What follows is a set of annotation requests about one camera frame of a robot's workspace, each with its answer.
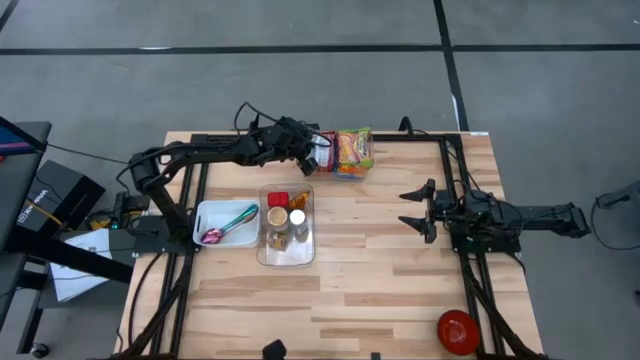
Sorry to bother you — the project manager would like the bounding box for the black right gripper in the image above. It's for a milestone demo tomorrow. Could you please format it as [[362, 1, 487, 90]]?
[[398, 179, 466, 245]]

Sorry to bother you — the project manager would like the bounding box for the white-capped bagel seasoning jar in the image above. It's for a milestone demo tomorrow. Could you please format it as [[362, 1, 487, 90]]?
[[288, 208, 308, 236]]

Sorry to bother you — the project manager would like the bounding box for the gold-lidded seasoning jar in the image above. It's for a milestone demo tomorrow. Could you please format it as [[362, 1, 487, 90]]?
[[266, 206, 290, 232]]

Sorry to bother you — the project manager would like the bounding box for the copper metal spoon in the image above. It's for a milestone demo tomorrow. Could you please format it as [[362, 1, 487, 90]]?
[[222, 204, 260, 234]]

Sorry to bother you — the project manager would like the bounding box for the pink spoon with teal handle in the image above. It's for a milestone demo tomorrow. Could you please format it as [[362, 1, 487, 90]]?
[[201, 203, 260, 245]]

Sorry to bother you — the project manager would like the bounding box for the wide clear plastic bin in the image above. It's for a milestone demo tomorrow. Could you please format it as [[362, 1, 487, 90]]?
[[309, 125, 375, 182]]

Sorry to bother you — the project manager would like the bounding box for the white plastic tray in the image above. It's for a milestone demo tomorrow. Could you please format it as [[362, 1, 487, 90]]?
[[193, 199, 261, 250]]

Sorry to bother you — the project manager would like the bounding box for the narrow clear plastic bin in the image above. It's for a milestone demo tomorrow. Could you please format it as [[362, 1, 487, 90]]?
[[256, 182, 316, 268]]

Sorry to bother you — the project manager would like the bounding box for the red and black bowl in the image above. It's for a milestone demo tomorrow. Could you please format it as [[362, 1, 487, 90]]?
[[437, 309, 481, 356]]

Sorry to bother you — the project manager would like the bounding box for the black power supply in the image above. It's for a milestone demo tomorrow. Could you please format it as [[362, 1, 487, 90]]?
[[113, 192, 151, 229]]

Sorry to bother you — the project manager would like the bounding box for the black equipment box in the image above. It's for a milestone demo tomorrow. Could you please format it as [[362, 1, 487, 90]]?
[[17, 159, 106, 234]]

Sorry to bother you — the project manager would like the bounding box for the white paper sheet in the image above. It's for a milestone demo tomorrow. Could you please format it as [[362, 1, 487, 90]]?
[[49, 228, 114, 303]]

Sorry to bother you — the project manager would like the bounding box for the dark grey desk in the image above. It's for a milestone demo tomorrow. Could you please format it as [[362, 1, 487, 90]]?
[[0, 119, 134, 360]]

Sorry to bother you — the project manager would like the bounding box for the blue laptop screen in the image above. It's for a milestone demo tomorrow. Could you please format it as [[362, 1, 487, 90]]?
[[0, 115, 49, 156]]

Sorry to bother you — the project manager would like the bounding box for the black metal table frame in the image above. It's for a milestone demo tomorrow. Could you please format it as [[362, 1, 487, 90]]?
[[114, 130, 551, 360]]

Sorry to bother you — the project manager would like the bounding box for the black cable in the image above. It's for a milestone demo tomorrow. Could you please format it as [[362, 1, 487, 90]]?
[[398, 116, 426, 137]]

